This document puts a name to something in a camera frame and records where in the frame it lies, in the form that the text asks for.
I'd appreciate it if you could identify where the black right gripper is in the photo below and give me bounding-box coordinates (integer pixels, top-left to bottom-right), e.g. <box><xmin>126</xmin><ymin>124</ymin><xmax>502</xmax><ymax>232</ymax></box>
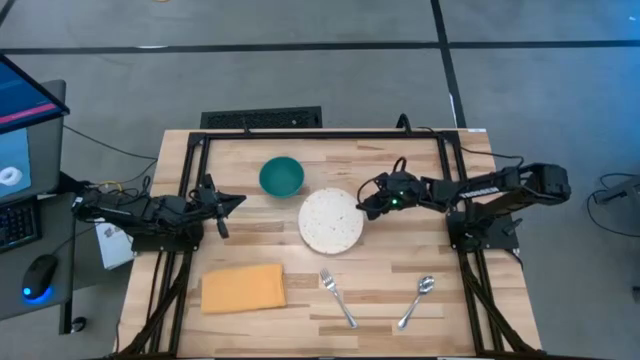
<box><xmin>355</xmin><ymin>170</ymin><xmax>427</xmax><ymax>222</ymax></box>

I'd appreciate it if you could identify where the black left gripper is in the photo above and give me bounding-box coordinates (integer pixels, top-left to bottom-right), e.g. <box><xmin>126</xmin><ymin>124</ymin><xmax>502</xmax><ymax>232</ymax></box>
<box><xmin>187</xmin><ymin>172</ymin><xmax>248</xmax><ymax>240</ymax></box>

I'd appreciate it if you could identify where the teal bowl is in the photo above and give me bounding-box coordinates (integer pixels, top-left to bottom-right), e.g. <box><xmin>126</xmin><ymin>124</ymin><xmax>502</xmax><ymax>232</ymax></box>
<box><xmin>258</xmin><ymin>156</ymin><xmax>306</xmax><ymax>200</ymax></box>

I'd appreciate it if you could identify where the silver fork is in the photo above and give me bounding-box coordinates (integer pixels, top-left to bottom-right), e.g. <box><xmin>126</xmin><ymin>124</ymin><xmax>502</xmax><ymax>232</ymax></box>
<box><xmin>319</xmin><ymin>268</ymin><xmax>360</xmax><ymax>330</ymax></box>

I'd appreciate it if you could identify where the white speckled plate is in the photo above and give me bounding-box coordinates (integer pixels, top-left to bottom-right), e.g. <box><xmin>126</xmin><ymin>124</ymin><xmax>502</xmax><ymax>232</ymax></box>
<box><xmin>297</xmin><ymin>187</ymin><xmax>366</xmax><ymax>256</ymax></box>

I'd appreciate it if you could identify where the black floor vent grate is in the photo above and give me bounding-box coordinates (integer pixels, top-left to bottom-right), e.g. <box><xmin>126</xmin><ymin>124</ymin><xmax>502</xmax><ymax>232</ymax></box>
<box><xmin>199</xmin><ymin>105</ymin><xmax>324</xmax><ymax>131</ymax></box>

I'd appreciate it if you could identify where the folded orange cloth napkin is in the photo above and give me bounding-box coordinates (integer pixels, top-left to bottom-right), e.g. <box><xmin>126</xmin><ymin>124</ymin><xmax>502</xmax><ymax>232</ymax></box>
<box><xmin>200</xmin><ymin>263</ymin><xmax>289</xmax><ymax>316</ymax></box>

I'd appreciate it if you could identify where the silver spoon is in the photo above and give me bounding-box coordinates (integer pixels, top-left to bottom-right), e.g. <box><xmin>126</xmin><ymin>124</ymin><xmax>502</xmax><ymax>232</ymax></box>
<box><xmin>397</xmin><ymin>275</ymin><xmax>437</xmax><ymax>332</ymax></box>

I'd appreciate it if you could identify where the white printed box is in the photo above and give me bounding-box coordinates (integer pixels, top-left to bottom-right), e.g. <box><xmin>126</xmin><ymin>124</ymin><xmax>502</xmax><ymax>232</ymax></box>
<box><xmin>94</xmin><ymin>219</ymin><xmax>137</xmax><ymax>272</ymax></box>

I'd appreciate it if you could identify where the grey side desk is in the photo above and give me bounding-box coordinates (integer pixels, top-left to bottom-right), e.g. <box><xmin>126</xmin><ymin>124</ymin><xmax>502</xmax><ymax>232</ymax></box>
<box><xmin>0</xmin><ymin>192</ymin><xmax>77</xmax><ymax>335</ymax></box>

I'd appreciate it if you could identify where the computer monitor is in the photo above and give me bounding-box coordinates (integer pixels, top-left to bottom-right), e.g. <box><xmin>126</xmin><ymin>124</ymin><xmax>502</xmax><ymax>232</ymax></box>
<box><xmin>0</xmin><ymin>79</ymin><xmax>67</xmax><ymax>206</ymax></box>

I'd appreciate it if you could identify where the black mouse with blue light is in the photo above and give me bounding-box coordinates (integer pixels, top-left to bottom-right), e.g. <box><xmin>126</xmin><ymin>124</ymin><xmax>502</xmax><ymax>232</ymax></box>
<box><xmin>20</xmin><ymin>253</ymin><xmax>60</xmax><ymax>304</ymax></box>

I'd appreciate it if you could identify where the black keyboard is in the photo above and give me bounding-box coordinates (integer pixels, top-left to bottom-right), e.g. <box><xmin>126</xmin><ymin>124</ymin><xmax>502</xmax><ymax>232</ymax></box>
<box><xmin>0</xmin><ymin>198</ymin><xmax>42</xmax><ymax>254</ymax></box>

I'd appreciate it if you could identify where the tilted monitor with pink bar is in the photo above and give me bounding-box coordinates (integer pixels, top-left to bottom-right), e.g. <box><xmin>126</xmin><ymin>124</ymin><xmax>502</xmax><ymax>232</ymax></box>
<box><xmin>0</xmin><ymin>52</ymin><xmax>71</xmax><ymax>136</ymax></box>

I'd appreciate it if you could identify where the black right gripper cable loop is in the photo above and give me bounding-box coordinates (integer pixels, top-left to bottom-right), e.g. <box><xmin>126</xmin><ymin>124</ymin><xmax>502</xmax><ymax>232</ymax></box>
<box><xmin>356</xmin><ymin>172</ymin><xmax>387</xmax><ymax>202</ymax></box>

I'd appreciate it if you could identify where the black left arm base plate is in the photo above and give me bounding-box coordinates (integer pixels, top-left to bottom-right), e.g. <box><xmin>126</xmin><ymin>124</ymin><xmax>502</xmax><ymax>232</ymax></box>
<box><xmin>130</xmin><ymin>222</ymin><xmax>206</xmax><ymax>254</ymax></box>

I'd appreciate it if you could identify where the black aluminium table frame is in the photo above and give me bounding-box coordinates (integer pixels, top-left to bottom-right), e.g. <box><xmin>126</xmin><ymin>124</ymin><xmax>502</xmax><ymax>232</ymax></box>
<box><xmin>115</xmin><ymin>128</ymin><xmax>544</xmax><ymax>360</ymax></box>

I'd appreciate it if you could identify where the black cable on frame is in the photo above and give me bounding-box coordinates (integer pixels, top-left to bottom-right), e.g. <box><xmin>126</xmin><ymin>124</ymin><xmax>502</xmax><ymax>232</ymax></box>
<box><xmin>395</xmin><ymin>113</ymin><xmax>415</xmax><ymax>137</ymax></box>

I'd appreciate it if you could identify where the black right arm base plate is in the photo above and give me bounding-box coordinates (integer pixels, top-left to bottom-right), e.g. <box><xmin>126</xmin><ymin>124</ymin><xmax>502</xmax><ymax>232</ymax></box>
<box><xmin>445</xmin><ymin>209</ymin><xmax>522</xmax><ymax>253</ymax></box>

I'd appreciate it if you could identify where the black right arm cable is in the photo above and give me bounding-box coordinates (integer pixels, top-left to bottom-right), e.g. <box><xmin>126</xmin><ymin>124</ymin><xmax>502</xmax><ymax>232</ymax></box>
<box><xmin>458</xmin><ymin>143</ymin><xmax>526</xmax><ymax>172</ymax></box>

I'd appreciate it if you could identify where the coiled black floor cable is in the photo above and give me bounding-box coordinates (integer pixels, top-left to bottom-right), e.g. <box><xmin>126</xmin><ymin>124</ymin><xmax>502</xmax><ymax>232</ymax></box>
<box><xmin>586</xmin><ymin>172</ymin><xmax>640</xmax><ymax>239</ymax></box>

